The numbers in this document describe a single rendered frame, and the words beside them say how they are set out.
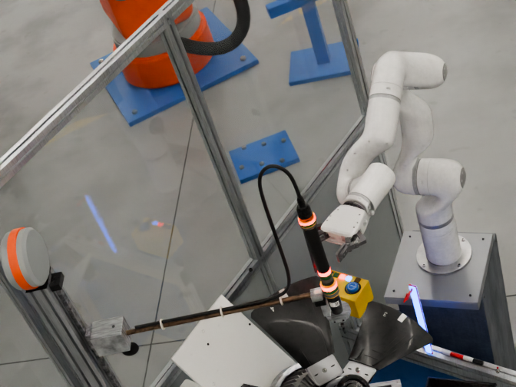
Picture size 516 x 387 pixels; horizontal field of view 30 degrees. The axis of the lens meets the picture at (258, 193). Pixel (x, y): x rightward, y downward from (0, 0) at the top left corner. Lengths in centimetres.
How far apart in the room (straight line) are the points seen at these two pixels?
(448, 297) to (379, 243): 110
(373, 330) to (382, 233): 143
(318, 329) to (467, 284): 71
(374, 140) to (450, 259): 79
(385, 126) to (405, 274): 83
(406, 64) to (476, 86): 296
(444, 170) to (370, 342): 59
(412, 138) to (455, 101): 265
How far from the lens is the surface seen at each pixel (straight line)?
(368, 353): 287
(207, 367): 286
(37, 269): 249
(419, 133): 298
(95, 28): 758
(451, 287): 328
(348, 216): 254
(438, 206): 315
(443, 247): 328
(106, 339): 267
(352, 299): 317
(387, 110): 267
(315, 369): 279
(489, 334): 344
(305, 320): 275
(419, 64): 283
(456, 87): 574
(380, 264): 436
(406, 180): 310
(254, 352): 293
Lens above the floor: 338
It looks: 39 degrees down
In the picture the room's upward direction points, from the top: 20 degrees counter-clockwise
